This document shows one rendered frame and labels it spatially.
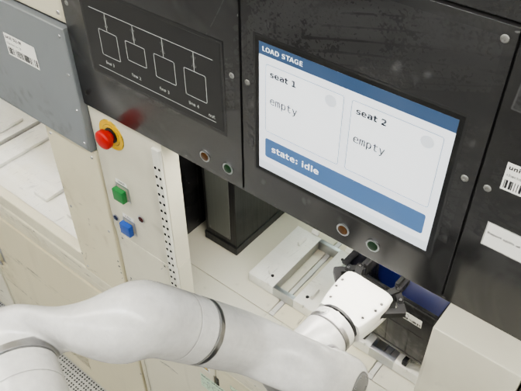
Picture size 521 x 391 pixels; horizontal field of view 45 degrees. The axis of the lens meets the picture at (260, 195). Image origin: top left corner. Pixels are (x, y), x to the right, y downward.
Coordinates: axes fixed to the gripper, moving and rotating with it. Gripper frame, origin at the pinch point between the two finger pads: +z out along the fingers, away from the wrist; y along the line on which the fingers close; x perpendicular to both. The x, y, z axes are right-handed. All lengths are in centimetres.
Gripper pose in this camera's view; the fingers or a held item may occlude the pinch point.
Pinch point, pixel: (387, 271)
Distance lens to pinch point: 119.2
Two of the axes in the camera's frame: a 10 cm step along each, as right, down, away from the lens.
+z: 6.7, -5.0, 5.5
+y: 7.5, 4.5, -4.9
